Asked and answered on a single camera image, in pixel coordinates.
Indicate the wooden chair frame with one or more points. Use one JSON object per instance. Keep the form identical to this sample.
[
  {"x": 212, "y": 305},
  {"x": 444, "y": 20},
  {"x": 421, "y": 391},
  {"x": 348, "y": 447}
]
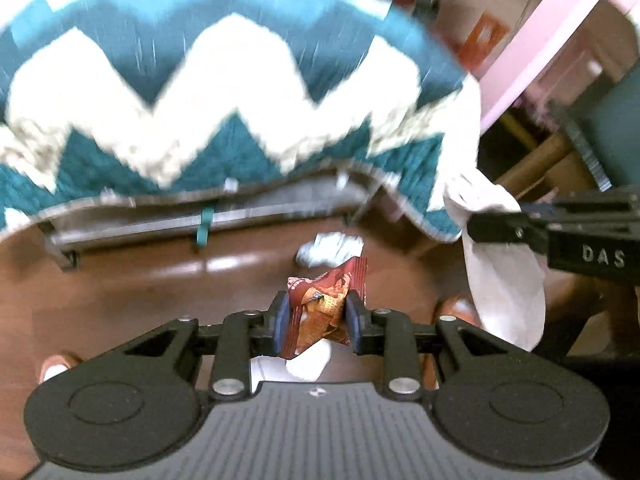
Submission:
[{"x": 535, "y": 155}]

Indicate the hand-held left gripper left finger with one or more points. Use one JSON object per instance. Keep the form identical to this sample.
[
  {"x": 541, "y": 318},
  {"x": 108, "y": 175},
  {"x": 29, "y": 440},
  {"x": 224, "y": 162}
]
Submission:
[{"x": 281, "y": 322}]

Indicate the red snack wrapper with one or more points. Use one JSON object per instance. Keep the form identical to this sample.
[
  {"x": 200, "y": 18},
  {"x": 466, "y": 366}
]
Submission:
[{"x": 325, "y": 305}]

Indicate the cardboard box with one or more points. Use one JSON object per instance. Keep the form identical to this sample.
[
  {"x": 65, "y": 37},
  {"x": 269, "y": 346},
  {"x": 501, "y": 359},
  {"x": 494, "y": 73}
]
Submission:
[{"x": 485, "y": 5}]

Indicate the grey metal bed frame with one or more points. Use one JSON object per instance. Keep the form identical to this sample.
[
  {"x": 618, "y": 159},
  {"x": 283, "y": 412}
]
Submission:
[{"x": 165, "y": 220}]

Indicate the pink panel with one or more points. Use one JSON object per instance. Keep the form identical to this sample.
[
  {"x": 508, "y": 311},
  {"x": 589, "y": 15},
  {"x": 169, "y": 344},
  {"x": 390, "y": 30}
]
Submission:
[{"x": 550, "y": 25}]

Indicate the teal white zigzag blanket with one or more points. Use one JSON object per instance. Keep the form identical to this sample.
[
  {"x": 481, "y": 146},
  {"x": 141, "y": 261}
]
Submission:
[{"x": 225, "y": 85}]

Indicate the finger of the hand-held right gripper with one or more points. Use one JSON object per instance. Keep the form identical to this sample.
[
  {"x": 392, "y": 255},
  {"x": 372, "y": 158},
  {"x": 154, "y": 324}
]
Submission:
[
  {"x": 500, "y": 232},
  {"x": 537, "y": 207}
]

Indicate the flat white paper scrap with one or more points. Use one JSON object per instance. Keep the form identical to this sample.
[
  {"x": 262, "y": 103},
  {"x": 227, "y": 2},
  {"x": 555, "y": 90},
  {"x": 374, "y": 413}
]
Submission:
[{"x": 305, "y": 362}]

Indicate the crumpled white paper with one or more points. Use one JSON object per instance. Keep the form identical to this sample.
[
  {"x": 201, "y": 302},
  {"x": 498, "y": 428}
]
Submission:
[{"x": 327, "y": 250}]

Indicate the white tissue paper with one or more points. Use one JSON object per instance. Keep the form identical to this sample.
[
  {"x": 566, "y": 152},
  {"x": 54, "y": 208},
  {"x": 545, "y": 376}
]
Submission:
[{"x": 505, "y": 290}]

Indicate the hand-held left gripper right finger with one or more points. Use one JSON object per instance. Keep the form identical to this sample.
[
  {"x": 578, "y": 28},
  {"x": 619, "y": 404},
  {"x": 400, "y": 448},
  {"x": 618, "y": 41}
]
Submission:
[{"x": 356, "y": 321}]

